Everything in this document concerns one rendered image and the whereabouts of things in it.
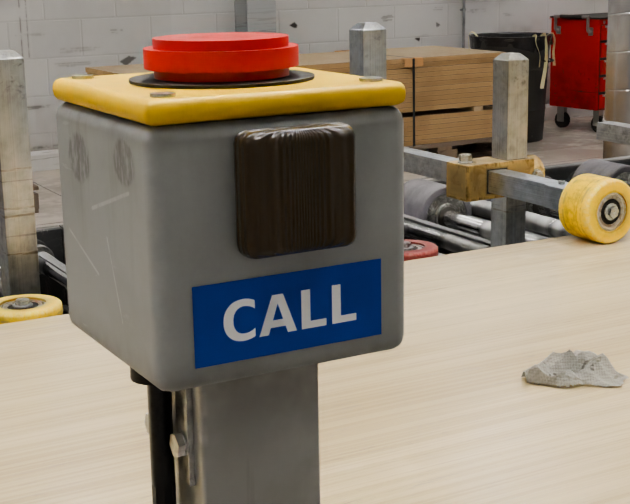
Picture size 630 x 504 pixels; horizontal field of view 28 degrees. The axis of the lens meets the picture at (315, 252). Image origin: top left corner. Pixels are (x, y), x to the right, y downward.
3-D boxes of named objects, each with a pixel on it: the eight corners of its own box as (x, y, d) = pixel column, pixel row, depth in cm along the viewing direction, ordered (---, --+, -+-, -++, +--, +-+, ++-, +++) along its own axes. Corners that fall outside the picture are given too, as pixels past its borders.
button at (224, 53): (327, 104, 32) (326, 36, 31) (182, 116, 30) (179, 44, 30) (257, 91, 35) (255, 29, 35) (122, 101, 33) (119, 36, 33)
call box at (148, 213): (410, 375, 33) (409, 77, 31) (161, 427, 30) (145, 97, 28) (285, 313, 39) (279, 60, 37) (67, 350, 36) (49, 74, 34)
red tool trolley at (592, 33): (664, 124, 912) (669, 11, 894) (593, 134, 869) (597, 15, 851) (613, 118, 950) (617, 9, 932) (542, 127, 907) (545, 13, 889)
